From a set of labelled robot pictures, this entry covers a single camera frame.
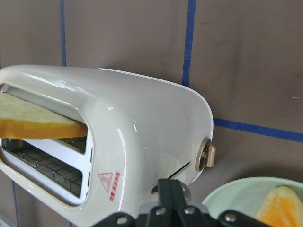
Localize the toast slice in toaster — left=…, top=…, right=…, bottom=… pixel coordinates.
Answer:
left=0, top=93, right=88, bottom=139

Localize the white two-slot toaster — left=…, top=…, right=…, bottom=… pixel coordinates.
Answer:
left=0, top=65, right=215, bottom=227

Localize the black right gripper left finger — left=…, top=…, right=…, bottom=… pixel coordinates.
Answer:
left=94, top=179, right=173, bottom=227

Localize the toast slice on plate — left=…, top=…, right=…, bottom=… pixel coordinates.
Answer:
left=256, top=186, right=303, bottom=227

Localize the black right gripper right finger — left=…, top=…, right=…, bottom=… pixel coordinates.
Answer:
left=169, top=180, right=267, bottom=227

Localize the light green plate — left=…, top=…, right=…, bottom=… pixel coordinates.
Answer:
left=203, top=177, right=303, bottom=218

